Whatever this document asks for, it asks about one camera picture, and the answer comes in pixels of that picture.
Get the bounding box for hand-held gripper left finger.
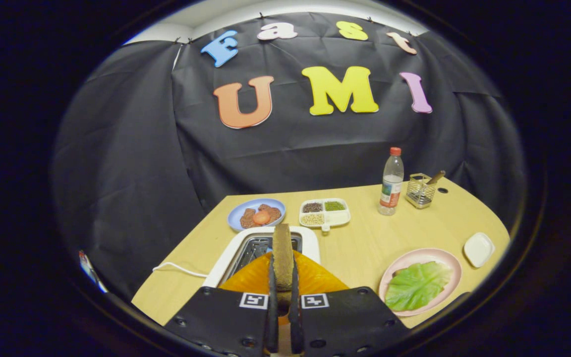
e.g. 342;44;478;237
163;252;280;357

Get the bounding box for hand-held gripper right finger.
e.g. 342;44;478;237
287;250;411;357

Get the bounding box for brown toast slice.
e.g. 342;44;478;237
272;223;295;318

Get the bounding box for green lettuce leaf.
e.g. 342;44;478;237
385;261;454;312

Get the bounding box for white toaster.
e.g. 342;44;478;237
202;226;322;288

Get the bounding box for white divided seasoning tray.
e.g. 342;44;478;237
298;197;351;234

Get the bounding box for blue plate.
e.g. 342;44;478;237
227;198;286;233

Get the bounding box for pink plate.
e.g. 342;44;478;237
378;247;463;318

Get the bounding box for black backdrop cloth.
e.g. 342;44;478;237
50;11;526;300

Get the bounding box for clear bottle with red cap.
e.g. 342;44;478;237
378;147;405;216

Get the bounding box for white rectangular plate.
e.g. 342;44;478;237
463;232;496;269

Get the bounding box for white toaster cable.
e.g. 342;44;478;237
152;261;209;278

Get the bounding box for metal wire utensil holder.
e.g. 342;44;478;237
404;173;438;210

